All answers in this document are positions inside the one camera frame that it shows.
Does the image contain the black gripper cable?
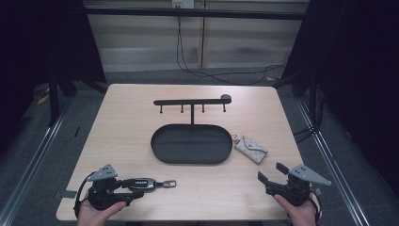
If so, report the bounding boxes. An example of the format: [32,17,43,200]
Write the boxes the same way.
[309,187,324,224]
[73,171,97,219]

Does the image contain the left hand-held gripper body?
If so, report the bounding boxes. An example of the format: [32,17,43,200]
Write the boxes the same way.
[86,163,135,212]

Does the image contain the metal floor rail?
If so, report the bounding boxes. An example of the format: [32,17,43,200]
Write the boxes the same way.
[295,98,373,226]
[0,97,74,226]

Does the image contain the white wall socket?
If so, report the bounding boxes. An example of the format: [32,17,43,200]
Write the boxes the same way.
[171,0,196,9]

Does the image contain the yellow tape piece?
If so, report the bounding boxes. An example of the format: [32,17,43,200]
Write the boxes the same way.
[36,93,51,106]

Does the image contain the black and silver car key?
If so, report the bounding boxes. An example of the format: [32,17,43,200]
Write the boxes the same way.
[124,177,178,191]

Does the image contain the black floor cable bundle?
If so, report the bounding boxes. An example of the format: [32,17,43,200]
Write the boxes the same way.
[292,86,324,145]

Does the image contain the black horizontal frame bar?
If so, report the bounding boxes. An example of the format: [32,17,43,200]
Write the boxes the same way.
[85,7,311,22]

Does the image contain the grey patterned key pouch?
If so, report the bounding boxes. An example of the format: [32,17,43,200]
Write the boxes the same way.
[231,134,269,166]

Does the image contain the black metal stand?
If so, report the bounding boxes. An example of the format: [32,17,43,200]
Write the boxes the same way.
[47,70,61,127]

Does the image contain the dark curtain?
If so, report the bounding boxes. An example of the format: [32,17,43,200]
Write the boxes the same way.
[0,0,107,158]
[276,0,399,197]

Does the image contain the person's left hand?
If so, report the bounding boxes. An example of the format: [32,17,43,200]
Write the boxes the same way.
[76,191,127,226]

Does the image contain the black wall cable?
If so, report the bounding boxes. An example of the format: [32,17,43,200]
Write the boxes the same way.
[175,14,287,87]

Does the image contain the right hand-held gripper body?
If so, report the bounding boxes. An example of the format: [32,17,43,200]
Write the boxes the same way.
[264,163,333,207]

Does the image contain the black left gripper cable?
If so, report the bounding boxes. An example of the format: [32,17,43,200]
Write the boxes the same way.
[73,171,97,219]

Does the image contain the black tray with hook stand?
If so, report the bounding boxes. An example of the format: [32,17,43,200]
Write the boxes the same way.
[150,93,234,166]

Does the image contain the grey tape strip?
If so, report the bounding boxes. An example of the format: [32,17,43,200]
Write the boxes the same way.
[52,189,78,201]

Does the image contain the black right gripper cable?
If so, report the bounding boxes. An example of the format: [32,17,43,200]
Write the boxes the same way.
[309,187,324,224]

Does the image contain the person's right hand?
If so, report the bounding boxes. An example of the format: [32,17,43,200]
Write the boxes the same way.
[273,193,318,226]

